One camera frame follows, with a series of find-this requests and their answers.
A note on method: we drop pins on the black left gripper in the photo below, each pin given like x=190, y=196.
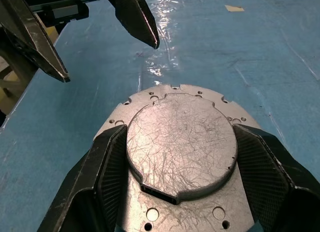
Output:
x=65, y=12

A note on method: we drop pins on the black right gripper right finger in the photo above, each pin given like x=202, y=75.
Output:
x=277, y=187

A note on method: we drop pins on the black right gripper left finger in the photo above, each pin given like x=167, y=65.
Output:
x=82, y=187

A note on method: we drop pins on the silver motor cover circuit board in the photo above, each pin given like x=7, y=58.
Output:
x=180, y=146

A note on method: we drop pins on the clear plastic film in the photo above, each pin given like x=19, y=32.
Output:
x=162, y=59

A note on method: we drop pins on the beige tape piece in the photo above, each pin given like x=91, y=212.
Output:
x=233, y=8

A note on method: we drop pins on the beige furniture frame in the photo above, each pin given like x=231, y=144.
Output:
x=11, y=79

